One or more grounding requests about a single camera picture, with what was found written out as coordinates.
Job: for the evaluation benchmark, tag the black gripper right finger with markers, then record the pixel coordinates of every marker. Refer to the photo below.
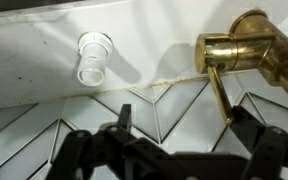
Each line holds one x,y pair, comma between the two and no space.
277,156

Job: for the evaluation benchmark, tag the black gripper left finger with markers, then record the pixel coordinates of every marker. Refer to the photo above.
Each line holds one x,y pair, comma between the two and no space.
110,156

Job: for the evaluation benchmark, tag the gold spring kitchen faucet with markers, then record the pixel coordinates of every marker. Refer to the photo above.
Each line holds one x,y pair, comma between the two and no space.
250,50

